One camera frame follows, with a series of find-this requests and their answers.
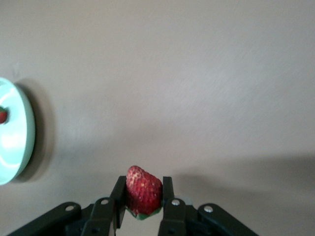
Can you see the pale green round plate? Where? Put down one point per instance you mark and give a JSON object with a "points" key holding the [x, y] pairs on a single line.
{"points": [[17, 147]]}

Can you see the red strawberry with green cap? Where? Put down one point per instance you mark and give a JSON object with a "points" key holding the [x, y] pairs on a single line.
{"points": [[142, 191], [2, 116]]}

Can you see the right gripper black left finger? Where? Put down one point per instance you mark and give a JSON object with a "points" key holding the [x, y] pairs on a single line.
{"points": [[98, 218]]}

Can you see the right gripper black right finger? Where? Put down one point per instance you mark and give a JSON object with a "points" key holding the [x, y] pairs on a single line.
{"points": [[177, 218]]}

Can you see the brown table cover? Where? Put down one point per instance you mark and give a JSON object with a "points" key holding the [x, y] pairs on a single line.
{"points": [[172, 73]]}

